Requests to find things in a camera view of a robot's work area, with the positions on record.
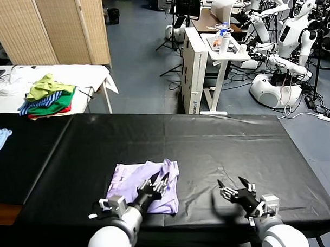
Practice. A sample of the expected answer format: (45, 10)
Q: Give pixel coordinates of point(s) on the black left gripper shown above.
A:
(146, 200)

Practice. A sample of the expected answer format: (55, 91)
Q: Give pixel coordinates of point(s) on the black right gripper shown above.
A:
(247, 202)

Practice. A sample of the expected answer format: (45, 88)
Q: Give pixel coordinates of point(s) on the lavender t-shirt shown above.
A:
(130, 182)

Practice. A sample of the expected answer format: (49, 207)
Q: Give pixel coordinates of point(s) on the white jointed robot arm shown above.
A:
(292, 67)

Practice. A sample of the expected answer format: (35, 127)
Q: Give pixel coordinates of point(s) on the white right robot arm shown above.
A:
(283, 241)

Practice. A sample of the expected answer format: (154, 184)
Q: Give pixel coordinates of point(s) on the white rounded robot base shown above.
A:
(267, 90)

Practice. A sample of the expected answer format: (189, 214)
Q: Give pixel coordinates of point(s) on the small white robot base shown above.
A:
(174, 33)

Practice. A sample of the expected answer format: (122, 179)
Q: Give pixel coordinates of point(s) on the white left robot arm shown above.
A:
(115, 235)

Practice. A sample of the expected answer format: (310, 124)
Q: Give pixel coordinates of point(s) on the white folding table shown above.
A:
(108, 99)

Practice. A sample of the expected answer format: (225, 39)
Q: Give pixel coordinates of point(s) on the black power adapter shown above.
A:
(309, 101)

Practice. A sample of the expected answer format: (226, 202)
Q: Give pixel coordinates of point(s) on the thin black rod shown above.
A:
(86, 94)

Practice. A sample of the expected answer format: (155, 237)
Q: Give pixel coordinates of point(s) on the white side table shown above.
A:
(223, 76)

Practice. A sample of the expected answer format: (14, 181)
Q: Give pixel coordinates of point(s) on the white power strip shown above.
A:
(328, 117)

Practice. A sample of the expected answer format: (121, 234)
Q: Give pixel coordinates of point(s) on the tall white cardboard box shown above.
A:
(196, 73)

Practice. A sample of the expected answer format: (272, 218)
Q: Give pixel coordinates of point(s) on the red garment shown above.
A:
(63, 111)

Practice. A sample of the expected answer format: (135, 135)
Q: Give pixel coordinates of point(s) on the beige garment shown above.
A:
(56, 116)

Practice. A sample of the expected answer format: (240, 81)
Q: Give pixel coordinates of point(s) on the green garment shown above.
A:
(61, 101)

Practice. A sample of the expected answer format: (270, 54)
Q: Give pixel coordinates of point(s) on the white tablecloth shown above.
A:
(80, 75)

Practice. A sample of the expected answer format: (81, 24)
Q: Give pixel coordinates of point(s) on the blue striped garment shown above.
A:
(43, 101)

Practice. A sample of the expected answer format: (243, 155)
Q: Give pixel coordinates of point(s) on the white paper cup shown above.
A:
(242, 49)

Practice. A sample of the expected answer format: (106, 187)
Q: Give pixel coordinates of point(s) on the white thermos bottle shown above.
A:
(224, 45)

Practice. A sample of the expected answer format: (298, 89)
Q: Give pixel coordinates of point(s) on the black pole stand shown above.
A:
(318, 66)

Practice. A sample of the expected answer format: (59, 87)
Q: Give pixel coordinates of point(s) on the yellow-green garment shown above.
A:
(44, 86)

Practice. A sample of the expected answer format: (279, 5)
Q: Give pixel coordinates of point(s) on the small orange object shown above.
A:
(216, 42)

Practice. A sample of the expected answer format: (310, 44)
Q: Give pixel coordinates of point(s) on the black tripod stand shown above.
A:
(172, 34)

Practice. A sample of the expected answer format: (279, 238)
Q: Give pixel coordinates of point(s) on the slim white humanoid robot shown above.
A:
(261, 29)

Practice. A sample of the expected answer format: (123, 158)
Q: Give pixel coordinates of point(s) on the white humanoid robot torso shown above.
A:
(290, 35)

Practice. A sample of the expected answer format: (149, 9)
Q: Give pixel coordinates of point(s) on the clear blue-capped water bottle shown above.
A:
(224, 28)

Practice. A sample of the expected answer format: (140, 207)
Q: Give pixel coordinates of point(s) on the brown wooden desk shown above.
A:
(204, 22)

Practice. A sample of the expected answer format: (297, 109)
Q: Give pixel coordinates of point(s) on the black trash bin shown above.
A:
(113, 16)

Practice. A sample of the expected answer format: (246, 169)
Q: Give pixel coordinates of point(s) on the white crumpled garment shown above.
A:
(17, 79)

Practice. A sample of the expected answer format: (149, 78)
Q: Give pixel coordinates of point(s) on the black monitor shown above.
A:
(188, 5)

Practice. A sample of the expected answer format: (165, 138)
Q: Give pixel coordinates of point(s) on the white curved shell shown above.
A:
(222, 7)

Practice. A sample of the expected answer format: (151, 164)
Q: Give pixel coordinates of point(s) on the wicker folding screen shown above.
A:
(49, 24)

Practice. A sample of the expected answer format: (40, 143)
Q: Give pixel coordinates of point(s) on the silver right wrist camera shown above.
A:
(269, 204)

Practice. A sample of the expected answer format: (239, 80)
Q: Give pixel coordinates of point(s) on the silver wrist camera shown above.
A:
(269, 204)
(116, 204)

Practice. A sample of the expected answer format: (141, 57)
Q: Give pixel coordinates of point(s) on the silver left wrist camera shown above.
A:
(116, 204)

